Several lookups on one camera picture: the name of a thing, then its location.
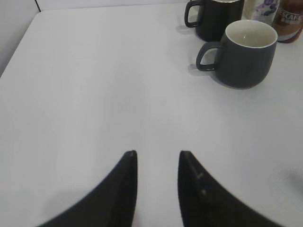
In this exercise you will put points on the white floral drink bottle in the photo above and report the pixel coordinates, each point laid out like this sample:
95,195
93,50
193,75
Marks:
261,10

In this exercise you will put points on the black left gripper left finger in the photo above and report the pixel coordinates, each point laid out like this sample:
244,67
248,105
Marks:
111,204

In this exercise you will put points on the dark grey ceramic mug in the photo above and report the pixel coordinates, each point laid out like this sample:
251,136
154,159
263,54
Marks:
243,56

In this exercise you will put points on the brown Nescafe coffee bottle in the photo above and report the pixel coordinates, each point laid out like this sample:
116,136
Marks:
288,21

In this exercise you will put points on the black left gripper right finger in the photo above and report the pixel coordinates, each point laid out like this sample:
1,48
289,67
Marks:
204,202

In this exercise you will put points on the black ceramic mug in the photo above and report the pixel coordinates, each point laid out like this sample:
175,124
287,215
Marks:
213,17

